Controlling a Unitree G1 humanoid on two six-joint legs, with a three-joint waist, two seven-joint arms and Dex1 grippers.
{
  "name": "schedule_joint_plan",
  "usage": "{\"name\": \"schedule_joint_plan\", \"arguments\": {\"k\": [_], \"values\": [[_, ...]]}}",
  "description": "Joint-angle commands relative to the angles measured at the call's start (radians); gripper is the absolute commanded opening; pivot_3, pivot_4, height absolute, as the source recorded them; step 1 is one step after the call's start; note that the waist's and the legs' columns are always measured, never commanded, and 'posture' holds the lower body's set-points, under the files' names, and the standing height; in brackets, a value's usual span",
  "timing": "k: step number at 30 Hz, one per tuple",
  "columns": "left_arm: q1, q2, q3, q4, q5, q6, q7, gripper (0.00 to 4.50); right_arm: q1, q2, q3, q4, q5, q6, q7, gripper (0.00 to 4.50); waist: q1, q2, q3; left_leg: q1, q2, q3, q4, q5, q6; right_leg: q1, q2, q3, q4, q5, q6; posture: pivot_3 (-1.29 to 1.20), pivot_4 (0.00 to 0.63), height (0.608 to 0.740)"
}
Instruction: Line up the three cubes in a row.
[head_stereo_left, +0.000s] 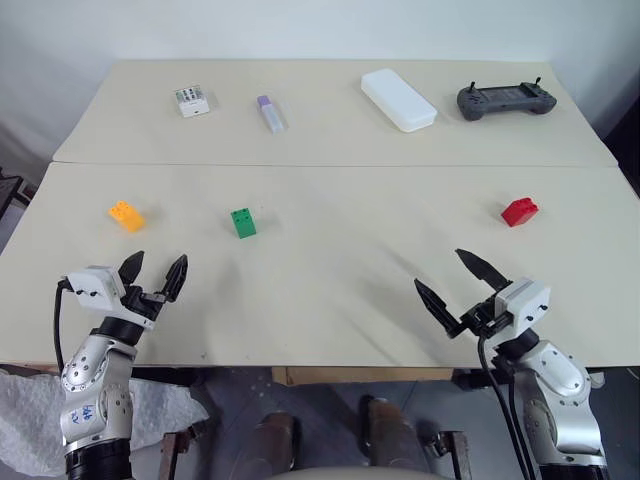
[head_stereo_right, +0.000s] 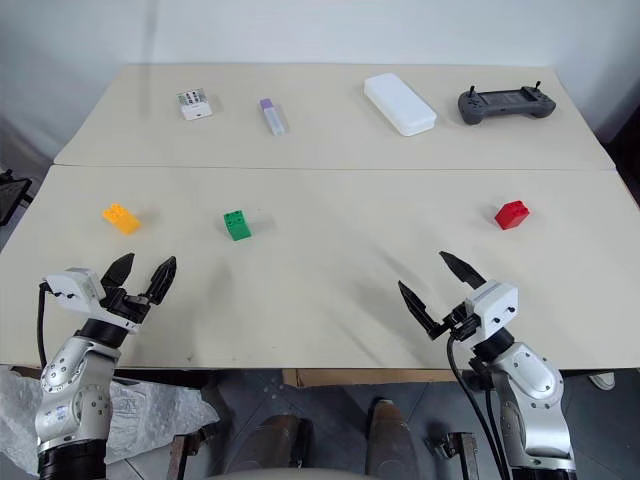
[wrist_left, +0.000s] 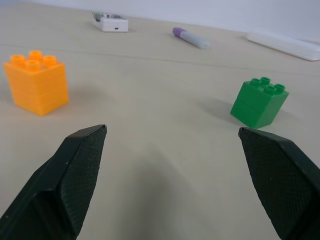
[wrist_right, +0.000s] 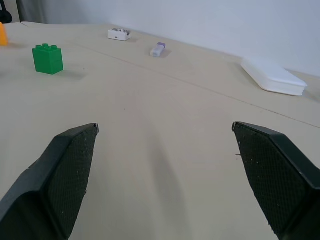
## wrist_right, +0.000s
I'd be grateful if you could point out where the white and purple eraser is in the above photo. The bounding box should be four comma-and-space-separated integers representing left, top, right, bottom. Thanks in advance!
150, 42, 167, 57

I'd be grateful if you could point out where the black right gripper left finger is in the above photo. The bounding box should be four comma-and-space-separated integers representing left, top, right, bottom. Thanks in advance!
0, 122, 100, 240

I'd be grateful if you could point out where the yellow toy building block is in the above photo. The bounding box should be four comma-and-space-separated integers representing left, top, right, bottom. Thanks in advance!
0, 21, 9, 46

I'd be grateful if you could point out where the grey curtain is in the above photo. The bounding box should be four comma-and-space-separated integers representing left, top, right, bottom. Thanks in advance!
14, 0, 58, 25

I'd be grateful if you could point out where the flat white plastic lid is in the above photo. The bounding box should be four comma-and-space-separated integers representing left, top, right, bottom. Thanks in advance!
240, 56, 308, 97

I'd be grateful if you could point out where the dark rounded object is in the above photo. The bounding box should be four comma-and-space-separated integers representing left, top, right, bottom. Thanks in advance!
0, 0, 13, 24

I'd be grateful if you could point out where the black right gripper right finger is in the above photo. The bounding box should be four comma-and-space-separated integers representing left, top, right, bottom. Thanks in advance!
231, 121, 320, 240

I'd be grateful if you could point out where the green toy brick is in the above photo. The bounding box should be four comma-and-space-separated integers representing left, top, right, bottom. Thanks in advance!
31, 43, 65, 76

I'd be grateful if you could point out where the small white box device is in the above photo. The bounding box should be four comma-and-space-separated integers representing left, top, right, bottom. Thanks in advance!
107, 28, 132, 42

